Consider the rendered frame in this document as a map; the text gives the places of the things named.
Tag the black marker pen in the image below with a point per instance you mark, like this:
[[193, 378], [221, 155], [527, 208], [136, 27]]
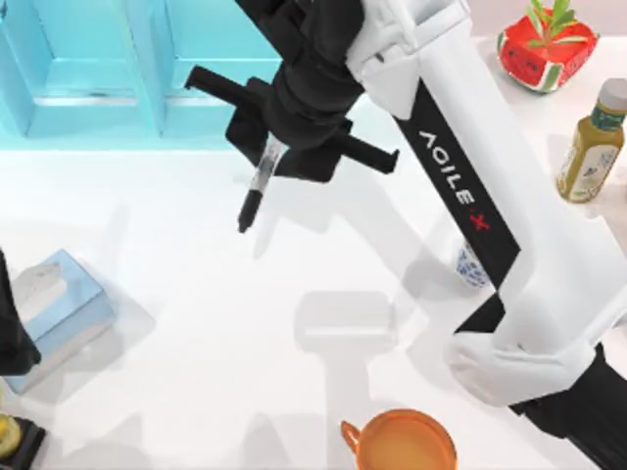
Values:
[[250, 201]]

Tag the light blue rack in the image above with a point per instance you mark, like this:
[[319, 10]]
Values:
[[98, 73]]

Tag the blue and white cup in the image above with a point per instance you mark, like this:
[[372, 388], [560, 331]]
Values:
[[467, 271]]

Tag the light blue tissue box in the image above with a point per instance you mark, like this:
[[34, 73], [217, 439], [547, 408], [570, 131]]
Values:
[[73, 303]]

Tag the watermelon plant pot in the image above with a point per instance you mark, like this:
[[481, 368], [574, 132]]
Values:
[[544, 54]]

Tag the green bottle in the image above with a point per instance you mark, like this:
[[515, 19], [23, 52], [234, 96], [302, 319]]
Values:
[[588, 156]]

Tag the orange cup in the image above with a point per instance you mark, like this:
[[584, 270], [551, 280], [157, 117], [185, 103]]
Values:
[[406, 440]]

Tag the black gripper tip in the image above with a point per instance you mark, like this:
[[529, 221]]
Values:
[[12, 333]]

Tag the gold trophy with black base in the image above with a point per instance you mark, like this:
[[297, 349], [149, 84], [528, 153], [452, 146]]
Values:
[[11, 433]]

